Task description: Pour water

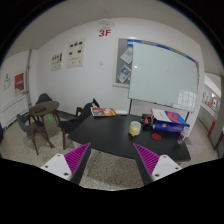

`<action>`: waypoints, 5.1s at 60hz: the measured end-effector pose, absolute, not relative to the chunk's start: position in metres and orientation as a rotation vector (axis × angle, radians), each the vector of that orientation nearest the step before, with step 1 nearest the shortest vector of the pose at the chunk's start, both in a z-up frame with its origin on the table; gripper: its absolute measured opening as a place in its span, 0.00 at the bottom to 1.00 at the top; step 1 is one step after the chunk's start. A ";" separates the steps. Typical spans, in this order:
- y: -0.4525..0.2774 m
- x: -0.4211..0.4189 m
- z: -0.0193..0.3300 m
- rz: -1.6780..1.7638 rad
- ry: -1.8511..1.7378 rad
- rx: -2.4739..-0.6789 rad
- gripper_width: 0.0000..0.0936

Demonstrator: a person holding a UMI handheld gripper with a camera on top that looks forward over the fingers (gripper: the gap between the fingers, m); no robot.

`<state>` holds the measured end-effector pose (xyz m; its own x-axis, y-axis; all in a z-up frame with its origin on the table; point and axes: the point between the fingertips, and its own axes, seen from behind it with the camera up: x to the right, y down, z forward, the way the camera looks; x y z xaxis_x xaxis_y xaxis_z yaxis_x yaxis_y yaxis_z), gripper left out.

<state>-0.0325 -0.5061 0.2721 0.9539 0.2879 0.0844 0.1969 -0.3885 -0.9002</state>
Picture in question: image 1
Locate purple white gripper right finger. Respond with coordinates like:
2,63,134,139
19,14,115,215
134,144,181,181

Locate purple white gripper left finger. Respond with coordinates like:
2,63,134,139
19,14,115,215
42,143,91,181

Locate clear plastic water bottle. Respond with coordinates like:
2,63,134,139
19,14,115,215
177,125,190,144

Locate red round coaster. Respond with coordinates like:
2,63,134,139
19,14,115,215
151,133,161,141

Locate black chair behind table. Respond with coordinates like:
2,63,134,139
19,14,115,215
58,99,100,149

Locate black red device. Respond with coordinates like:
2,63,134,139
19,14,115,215
141,114,156,126

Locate blue cardboard box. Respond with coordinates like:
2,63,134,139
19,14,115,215
152,109,187,132

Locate black rectangular table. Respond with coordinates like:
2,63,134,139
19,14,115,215
67,113,192,186

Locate dark chair wooden legs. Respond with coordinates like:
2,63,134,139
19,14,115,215
16,114,54,153

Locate colourful orange book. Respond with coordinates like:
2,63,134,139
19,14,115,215
91,107,116,117

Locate round dark wooden side table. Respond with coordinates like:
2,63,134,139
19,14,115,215
28,101,60,123

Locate dark grey chair far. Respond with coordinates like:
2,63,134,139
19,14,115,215
37,93,52,104

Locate white whiteboard on stand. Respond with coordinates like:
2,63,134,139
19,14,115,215
129,43,199,112

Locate grey pin notice board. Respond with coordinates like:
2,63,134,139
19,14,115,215
113,37,199,88

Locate white mug yellow handle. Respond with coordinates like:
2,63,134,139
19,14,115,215
129,121,141,137

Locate red wall poster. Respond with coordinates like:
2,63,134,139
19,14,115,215
14,73,24,93

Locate white wall poster left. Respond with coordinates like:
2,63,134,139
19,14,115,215
51,53,62,71

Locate white wall poster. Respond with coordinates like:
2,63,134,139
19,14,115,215
67,39,86,68
51,53,62,71

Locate white wall poster right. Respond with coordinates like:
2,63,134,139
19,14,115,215
67,39,86,68

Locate red 3F wall sign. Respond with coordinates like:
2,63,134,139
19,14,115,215
98,29,112,38

